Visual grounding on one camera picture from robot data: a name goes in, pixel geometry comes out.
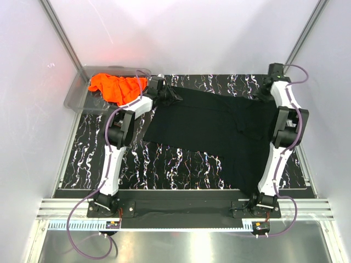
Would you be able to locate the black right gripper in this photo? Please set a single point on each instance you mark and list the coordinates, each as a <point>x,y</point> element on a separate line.
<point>260,97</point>

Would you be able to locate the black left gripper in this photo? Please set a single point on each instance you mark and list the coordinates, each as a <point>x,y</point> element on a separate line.
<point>174,98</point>

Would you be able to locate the black t shirt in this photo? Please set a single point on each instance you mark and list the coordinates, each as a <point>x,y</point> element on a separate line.
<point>234,128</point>

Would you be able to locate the clear plastic bin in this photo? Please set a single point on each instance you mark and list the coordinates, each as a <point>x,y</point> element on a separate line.
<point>81,100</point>

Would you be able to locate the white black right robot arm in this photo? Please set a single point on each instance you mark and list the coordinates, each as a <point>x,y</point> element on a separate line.
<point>288,131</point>

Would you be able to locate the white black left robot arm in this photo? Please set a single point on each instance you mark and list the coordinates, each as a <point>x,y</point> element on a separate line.
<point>118,134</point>

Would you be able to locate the orange t shirt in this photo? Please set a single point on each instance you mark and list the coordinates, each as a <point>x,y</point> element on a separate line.
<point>117,90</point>

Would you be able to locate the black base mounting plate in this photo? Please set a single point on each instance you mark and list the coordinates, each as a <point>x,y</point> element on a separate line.
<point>172,221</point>

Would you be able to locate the right black connector box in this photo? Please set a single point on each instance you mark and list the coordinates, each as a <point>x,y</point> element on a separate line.
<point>261,229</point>

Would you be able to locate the right aluminium frame post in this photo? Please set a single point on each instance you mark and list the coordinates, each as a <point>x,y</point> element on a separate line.
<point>306,31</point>

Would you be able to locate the aluminium frame post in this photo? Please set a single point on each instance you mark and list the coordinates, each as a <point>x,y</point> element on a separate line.
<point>306,31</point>
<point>59,30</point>

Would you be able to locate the left aluminium frame post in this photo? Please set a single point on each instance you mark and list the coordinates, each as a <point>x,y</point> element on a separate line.
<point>59,30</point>

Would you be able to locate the white slotted cable duct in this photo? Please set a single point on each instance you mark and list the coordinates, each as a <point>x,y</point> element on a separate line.
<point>78,225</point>

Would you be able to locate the aluminium front rail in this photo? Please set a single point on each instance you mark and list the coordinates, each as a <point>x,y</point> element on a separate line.
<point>301,209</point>

